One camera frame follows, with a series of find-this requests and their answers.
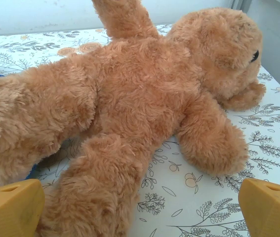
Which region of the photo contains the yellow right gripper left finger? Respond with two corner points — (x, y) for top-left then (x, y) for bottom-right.
(0, 179), (45, 237)

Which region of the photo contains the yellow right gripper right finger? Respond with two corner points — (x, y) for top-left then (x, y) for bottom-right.
(238, 178), (280, 237)

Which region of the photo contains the floral printed table mat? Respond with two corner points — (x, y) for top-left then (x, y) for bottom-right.
(0, 23), (280, 237)

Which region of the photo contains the brown teddy bear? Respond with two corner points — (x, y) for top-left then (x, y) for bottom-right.
(0, 0), (267, 237)

